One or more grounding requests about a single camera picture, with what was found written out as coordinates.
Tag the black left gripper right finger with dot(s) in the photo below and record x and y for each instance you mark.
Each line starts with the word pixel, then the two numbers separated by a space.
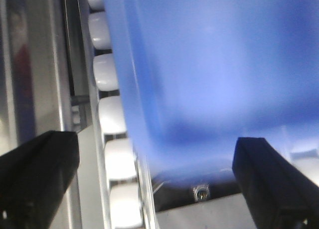
pixel 277 194

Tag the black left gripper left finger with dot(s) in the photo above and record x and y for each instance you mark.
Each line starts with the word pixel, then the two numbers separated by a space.
pixel 34 178

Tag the blue plastic tray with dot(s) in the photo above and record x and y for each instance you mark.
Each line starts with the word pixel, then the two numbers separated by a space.
pixel 195 75

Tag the white roller track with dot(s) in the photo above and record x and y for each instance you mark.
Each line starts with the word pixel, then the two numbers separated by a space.
pixel 117 163

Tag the aluminium shelf frame rail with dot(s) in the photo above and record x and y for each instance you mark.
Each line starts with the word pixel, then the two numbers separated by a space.
pixel 45 59

